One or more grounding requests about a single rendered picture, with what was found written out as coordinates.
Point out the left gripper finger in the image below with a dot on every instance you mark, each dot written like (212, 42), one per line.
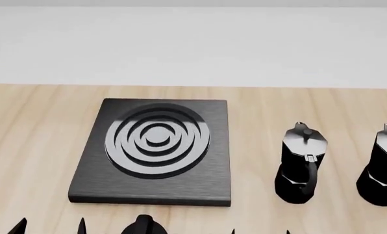
(82, 228)
(18, 228)

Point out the black electric stove plate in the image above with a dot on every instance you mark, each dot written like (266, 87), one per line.
(93, 175)

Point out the black stove knob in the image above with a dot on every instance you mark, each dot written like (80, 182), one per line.
(143, 225)

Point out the black moka pot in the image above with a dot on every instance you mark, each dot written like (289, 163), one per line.
(292, 156)
(383, 170)

